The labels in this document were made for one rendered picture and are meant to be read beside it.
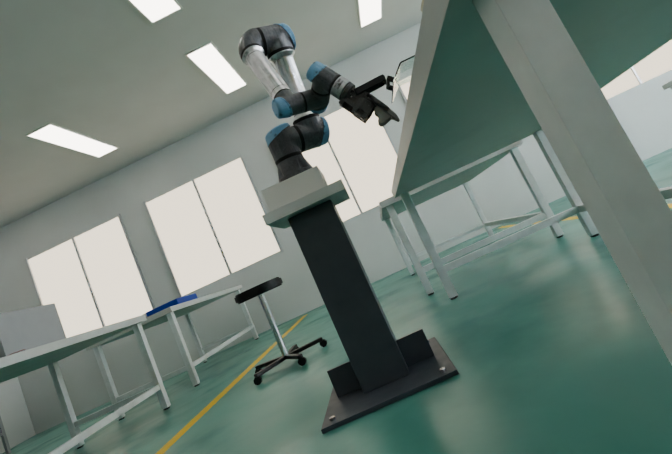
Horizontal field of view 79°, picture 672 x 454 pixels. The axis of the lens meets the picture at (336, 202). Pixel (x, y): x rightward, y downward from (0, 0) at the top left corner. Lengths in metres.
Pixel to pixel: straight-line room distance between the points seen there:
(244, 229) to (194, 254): 0.88
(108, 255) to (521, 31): 7.24
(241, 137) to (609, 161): 6.36
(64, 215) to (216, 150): 2.75
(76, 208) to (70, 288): 1.28
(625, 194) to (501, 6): 0.23
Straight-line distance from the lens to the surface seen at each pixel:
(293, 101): 1.50
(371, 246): 6.10
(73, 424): 4.21
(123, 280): 7.35
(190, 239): 6.79
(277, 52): 1.78
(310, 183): 1.54
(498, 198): 6.36
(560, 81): 0.50
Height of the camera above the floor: 0.48
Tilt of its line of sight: 8 degrees up
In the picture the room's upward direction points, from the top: 25 degrees counter-clockwise
